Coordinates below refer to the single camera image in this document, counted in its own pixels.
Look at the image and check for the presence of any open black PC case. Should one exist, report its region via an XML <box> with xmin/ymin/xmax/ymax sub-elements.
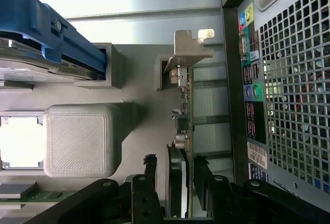
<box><xmin>219</xmin><ymin>0</ymin><xmax>330</xmax><ymax>224</ymax></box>

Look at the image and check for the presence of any green RAM stick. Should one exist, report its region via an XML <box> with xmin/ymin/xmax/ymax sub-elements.
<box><xmin>0</xmin><ymin>190</ymin><xmax>75</xmax><ymax>204</ymax></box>

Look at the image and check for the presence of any blue disk caddy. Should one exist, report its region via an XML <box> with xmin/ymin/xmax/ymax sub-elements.
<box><xmin>0</xmin><ymin>0</ymin><xmax>108</xmax><ymax>80</ymax></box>

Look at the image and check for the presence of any silver CPU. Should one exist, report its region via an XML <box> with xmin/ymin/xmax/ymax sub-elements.
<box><xmin>0</xmin><ymin>115</ymin><xmax>43</xmax><ymax>169</ymax></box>

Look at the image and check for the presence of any silver hard disk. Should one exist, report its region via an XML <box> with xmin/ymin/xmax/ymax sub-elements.
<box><xmin>0</xmin><ymin>37</ymin><xmax>105</xmax><ymax>83</ymax></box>

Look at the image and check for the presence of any grey plastic parts rack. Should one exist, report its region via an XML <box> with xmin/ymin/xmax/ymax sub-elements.
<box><xmin>0</xmin><ymin>43</ymin><xmax>178</xmax><ymax>224</ymax></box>

